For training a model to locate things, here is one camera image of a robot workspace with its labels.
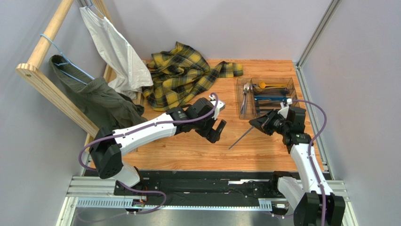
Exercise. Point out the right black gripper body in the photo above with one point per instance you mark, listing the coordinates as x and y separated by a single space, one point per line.
269 119

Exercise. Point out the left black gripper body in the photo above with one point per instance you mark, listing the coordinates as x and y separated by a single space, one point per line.
204 128

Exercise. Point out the blue metal knife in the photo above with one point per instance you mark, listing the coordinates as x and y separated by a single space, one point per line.
270 98

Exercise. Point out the grey chopstick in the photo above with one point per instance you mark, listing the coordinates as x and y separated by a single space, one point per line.
241 137

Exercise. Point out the black metal spoon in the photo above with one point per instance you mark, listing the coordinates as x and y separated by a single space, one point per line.
273 92

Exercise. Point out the silver spoon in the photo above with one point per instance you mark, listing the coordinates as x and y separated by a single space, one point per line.
250 88

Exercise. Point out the silver fork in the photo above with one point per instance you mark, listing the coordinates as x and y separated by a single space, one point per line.
244 101

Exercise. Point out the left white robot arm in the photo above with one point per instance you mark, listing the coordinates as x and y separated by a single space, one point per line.
109 146

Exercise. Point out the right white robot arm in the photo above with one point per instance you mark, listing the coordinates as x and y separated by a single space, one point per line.
314 202

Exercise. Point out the clear plastic utensil organizer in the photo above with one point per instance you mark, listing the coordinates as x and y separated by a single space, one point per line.
258 108

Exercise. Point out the yellow plaid shirt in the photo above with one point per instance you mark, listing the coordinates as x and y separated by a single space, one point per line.
182 73

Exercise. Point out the white hanging garment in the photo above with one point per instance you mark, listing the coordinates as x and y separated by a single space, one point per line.
131 72

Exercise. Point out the olive green garment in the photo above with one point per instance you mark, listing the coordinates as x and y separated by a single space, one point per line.
104 106

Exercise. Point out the light blue hanger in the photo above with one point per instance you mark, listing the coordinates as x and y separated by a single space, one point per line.
67 61

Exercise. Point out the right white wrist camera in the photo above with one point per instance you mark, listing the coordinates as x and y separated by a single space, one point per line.
285 105

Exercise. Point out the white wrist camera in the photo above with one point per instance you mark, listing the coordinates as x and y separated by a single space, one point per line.
285 105
217 105

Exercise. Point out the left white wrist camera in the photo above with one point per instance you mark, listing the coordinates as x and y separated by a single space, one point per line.
217 105

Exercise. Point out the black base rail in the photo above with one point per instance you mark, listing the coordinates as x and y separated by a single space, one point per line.
185 190

